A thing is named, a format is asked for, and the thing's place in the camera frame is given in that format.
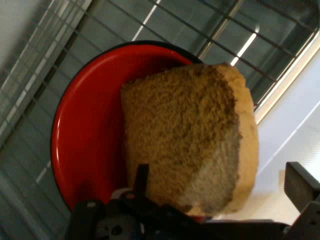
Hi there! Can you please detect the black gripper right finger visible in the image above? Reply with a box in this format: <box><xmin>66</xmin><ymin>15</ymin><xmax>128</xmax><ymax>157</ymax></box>
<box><xmin>283</xmin><ymin>161</ymin><xmax>320</xmax><ymax>240</ymax></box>

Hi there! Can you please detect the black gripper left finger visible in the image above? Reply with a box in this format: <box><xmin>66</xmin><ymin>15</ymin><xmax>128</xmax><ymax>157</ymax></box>
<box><xmin>65</xmin><ymin>163</ymin><xmax>201</xmax><ymax>240</ymax></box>

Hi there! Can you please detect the red enamel bowl black rim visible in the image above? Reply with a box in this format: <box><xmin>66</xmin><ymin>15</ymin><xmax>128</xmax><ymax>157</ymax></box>
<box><xmin>50</xmin><ymin>40</ymin><xmax>205</xmax><ymax>223</ymax></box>

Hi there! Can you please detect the brown toast slice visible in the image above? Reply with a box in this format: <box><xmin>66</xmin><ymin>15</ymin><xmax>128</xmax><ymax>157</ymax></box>
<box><xmin>121</xmin><ymin>62</ymin><xmax>260</xmax><ymax>217</ymax></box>

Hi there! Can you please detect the cream white toaster oven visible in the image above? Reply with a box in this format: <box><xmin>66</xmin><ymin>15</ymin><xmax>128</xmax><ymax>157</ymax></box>
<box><xmin>0</xmin><ymin>0</ymin><xmax>320</xmax><ymax>240</ymax></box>

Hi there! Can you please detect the metal wire oven rack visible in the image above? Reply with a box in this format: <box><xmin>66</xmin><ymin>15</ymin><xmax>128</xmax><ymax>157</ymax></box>
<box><xmin>0</xmin><ymin>0</ymin><xmax>320</xmax><ymax>240</ymax></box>

